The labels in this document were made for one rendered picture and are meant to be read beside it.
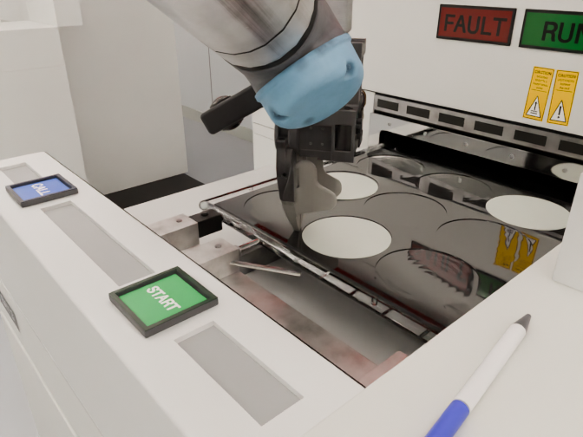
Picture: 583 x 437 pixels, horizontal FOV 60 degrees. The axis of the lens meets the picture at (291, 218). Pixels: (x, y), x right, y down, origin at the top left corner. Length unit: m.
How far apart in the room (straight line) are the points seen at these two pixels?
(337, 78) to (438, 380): 0.19
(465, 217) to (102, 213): 0.41
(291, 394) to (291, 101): 0.18
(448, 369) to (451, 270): 0.23
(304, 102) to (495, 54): 0.49
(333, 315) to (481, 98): 0.41
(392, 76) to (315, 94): 0.57
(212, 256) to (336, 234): 0.14
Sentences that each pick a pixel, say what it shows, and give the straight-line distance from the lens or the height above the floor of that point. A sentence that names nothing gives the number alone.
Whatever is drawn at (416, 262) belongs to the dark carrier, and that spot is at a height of 0.90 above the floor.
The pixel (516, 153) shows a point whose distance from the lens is 0.79.
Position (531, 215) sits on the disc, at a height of 0.90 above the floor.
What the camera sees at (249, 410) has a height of 0.96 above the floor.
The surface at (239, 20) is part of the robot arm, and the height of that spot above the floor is 1.15.
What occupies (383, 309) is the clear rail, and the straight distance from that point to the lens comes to 0.46.
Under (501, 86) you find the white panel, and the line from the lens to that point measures 0.80.
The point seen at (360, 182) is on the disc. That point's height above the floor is 0.90.
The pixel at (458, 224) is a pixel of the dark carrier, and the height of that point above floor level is 0.90.
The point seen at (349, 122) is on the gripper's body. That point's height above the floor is 1.04.
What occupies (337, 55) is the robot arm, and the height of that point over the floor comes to 1.12.
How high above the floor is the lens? 1.17
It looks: 26 degrees down
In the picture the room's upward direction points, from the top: straight up
